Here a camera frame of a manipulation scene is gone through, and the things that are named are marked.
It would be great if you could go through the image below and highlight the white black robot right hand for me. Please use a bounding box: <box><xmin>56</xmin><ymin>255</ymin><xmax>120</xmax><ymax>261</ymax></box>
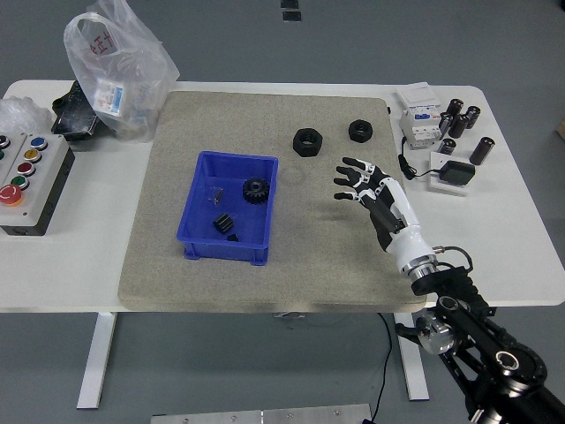
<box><xmin>333</xmin><ymin>155</ymin><xmax>437</xmax><ymax>272</ymax></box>

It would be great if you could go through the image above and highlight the black steel gear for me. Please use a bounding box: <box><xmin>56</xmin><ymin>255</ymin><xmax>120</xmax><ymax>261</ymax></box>
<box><xmin>241</xmin><ymin>177</ymin><xmax>271</xmax><ymax>206</ymax></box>

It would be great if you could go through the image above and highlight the blue plastic box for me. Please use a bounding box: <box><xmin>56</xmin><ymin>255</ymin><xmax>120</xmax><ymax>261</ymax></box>
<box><xmin>176</xmin><ymin>150</ymin><xmax>280</xmax><ymax>267</ymax></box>

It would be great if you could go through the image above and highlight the small black hex nut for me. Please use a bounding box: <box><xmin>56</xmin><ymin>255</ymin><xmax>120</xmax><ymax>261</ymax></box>
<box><xmin>347</xmin><ymin>118</ymin><xmax>375</xmax><ymax>143</ymax></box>

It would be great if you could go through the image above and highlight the large black hex nut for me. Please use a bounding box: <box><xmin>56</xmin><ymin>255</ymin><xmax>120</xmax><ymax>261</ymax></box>
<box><xmin>292</xmin><ymin>126</ymin><xmax>324</xmax><ymax>157</ymax></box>

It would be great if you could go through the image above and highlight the grey push-button control box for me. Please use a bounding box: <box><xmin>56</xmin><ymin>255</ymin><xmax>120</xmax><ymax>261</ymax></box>
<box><xmin>0</xmin><ymin>132</ymin><xmax>76</xmax><ymax>237</ymax></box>

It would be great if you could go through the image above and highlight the white flat plate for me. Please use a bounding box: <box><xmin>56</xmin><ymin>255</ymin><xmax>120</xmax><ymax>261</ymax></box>
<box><xmin>426</xmin><ymin>152</ymin><xmax>476</xmax><ymax>197</ymax></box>

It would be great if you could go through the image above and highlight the black power adapter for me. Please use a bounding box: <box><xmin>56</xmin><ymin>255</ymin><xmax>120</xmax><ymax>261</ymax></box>
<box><xmin>440</xmin><ymin>160</ymin><xmax>477</xmax><ymax>186</ymax></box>

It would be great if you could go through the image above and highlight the grey-brown foam mat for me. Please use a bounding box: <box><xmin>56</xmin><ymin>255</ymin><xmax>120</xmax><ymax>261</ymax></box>
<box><xmin>117</xmin><ymin>90</ymin><xmax>428</xmax><ymax>314</ymax></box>

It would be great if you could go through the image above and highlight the white circuit breaker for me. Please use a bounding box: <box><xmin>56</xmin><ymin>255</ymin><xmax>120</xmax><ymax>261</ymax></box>
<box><xmin>394</xmin><ymin>81</ymin><xmax>444</xmax><ymax>150</ymax></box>

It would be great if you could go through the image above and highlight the white table leg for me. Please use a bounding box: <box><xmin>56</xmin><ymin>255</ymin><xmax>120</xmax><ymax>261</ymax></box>
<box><xmin>76</xmin><ymin>312</ymin><xmax>118</xmax><ymax>410</ymax></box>
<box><xmin>395</xmin><ymin>312</ymin><xmax>430</xmax><ymax>402</ymax></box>

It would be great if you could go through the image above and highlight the silver metal plate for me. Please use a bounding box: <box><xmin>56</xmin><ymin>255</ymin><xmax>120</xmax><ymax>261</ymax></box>
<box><xmin>150</xmin><ymin>403</ymin><xmax>372</xmax><ymax>424</ymax></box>

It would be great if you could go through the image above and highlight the white blue printed carton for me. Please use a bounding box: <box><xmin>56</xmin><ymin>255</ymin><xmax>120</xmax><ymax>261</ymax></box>
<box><xmin>93</xmin><ymin>78</ymin><xmax>127</xmax><ymax>118</ymax></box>

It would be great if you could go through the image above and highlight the clear plastic bag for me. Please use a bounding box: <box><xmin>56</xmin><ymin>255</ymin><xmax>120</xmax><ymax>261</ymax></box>
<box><xmin>63</xmin><ymin>0</ymin><xmax>181</xmax><ymax>144</ymax></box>

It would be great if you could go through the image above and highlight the black metal device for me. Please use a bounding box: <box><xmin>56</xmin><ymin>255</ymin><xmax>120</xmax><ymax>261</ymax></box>
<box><xmin>50</xmin><ymin>80</ymin><xmax>102</xmax><ymax>142</ymax></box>

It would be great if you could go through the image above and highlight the clear bubble wrap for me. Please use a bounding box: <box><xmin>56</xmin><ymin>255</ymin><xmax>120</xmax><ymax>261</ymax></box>
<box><xmin>0</xmin><ymin>95</ymin><xmax>55</xmax><ymax>136</ymax></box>

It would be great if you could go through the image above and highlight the black plug cord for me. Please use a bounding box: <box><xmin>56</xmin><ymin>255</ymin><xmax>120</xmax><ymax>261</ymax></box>
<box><xmin>398</xmin><ymin>136</ymin><xmax>442</xmax><ymax>181</ymax></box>

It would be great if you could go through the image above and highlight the black floor cable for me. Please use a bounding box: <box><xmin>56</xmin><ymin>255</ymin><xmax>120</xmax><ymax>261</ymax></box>
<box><xmin>368</xmin><ymin>312</ymin><xmax>394</xmax><ymax>423</ymax></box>

